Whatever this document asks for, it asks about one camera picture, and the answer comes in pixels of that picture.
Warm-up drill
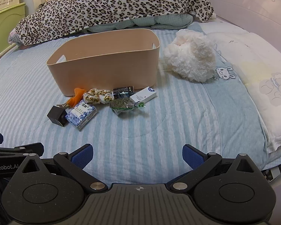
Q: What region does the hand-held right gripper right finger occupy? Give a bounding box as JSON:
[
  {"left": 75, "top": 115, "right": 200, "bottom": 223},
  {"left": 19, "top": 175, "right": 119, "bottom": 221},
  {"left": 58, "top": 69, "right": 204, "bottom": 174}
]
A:
[{"left": 170, "top": 144, "right": 263, "bottom": 191}]

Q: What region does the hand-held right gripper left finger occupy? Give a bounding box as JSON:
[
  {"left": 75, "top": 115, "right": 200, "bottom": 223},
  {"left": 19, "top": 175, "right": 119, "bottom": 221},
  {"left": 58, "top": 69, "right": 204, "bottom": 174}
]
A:
[{"left": 19, "top": 144, "right": 108, "bottom": 191}]

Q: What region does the blue patterned carton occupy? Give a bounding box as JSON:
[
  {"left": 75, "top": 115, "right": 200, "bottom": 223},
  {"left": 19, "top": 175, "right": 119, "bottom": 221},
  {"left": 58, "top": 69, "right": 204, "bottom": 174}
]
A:
[{"left": 65, "top": 100, "right": 97, "bottom": 131}]

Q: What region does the black cube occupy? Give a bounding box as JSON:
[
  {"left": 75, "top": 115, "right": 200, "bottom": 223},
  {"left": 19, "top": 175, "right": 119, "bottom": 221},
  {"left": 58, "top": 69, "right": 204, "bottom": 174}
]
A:
[{"left": 47, "top": 105, "right": 68, "bottom": 127}]

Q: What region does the black printed box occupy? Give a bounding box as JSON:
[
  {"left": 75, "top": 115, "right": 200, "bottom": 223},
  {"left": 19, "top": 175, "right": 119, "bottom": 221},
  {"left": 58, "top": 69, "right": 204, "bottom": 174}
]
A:
[{"left": 113, "top": 86, "right": 134, "bottom": 99}]

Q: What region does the white box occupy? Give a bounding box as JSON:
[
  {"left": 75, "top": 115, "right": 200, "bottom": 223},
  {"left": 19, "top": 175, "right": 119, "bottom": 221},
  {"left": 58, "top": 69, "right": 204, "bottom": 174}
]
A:
[{"left": 130, "top": 87, "right": 157, "bottom": 103}]

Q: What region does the beige plastic storage bin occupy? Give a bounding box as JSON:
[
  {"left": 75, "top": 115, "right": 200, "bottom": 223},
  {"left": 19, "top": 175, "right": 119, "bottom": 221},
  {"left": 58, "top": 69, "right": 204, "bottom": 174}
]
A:
[{"left": 46, "top": 28, "right": 161, "bottom": 97}]

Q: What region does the blue striped bed quilt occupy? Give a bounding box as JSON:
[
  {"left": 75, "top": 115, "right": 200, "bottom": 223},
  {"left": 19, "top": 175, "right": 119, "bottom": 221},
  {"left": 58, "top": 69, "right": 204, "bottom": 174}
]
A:
[{"left": 0, "top": 22, "right": 270, "bottom": 185}]

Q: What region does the white plush toy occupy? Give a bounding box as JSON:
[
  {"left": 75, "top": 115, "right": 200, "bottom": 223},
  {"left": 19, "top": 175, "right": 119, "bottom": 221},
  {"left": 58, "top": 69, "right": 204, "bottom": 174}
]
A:
[{"left": 163, "top": 29, "right": 217, "bottom": 83}]

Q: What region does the green cabinet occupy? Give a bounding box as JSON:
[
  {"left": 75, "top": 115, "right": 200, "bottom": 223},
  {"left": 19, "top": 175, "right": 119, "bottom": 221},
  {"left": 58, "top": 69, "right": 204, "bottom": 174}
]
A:
[{"left": 0, "top": 2, "right": 26, "bottom": 61}]

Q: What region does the white cartoon print pillow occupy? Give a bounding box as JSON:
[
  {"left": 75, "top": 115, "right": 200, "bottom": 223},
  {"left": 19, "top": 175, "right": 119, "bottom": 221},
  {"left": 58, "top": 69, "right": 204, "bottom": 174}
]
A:
[{"left": 201, "top": 22, "right": 281, "bottom": 152}]

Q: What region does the light green pillow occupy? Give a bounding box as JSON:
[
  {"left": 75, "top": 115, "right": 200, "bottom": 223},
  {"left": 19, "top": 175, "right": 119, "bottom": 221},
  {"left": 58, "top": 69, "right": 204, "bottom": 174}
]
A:
[{"left": 87, "top": 13, "right": 194, "bottom": 34}]

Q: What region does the leopard print blanket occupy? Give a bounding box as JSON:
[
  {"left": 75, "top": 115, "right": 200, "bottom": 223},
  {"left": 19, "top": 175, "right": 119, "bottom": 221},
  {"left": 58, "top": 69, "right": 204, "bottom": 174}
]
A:
[{"left": 14, "top": 0, "right": 214, "bottom": 46}]

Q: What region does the white flower headboard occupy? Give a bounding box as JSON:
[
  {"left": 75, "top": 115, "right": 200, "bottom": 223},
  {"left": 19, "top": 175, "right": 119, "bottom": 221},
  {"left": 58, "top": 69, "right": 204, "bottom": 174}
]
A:
[{"left": 207, "top": 0, "right": 281, "bottom": 59}]

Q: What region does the white bed rail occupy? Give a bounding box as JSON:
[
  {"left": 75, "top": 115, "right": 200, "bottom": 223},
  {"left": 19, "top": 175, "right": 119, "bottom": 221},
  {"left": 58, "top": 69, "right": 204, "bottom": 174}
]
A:
[{"left": 0, "top": 43, "right": 19, "bottom": 64}]

